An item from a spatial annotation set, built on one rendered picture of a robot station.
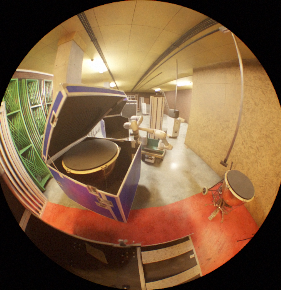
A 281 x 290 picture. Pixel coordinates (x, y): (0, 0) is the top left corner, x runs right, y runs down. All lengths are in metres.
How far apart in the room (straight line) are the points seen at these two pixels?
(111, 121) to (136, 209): 3.68
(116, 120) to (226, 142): 4.25
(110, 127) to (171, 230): 4.23
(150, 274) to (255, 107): 3.30
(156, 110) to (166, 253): 2.80
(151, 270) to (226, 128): 3.16
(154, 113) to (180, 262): 3.02
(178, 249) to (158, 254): 0.30
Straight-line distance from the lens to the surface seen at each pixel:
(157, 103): 2.39
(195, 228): 1.87
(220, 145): 2.91
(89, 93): 0.72
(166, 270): 1.67
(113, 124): 4.43
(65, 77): 1.92
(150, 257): 1.46
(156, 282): 1.57
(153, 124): 2.48
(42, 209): 2.46
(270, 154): 2.50
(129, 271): 1.47
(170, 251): 1.57
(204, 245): 1.91
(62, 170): 1.73
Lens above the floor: 1.60
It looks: 27 degrees down
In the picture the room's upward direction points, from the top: 2 degrees clockwise
